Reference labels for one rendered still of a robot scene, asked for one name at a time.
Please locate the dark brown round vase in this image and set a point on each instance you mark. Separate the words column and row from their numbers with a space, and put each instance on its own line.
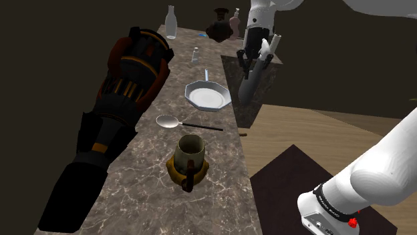
column 220, row 32

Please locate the clear glass bottle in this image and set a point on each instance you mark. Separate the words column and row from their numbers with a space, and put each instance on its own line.
column 171, row 26

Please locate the octagonal white pan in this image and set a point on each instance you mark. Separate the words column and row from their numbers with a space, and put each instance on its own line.
column 207, row 97

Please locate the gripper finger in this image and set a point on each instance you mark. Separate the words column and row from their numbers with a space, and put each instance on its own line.
column 245, row 63
column 269, row 60

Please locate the small blue flat thing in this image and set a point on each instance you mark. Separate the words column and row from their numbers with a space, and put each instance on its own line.
column 202, row 35

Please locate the black and orange armoured gauntlet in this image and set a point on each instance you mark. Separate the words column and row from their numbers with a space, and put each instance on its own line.
column 123, row 97

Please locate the grey mug with yellow base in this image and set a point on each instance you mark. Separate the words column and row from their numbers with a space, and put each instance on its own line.
column 189, row 153

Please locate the grey bottle with white top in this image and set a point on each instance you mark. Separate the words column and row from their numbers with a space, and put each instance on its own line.
column 251, row 86

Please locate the pink bottle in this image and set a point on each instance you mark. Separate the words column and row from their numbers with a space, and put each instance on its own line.
column 234, row 27

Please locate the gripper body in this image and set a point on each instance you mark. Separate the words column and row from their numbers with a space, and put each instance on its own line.
column 254, row 40

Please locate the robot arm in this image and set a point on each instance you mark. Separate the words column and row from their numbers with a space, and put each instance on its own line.
column 374, row 169

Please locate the small clear shaker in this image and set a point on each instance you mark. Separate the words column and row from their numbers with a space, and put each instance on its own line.
column 195, row 57

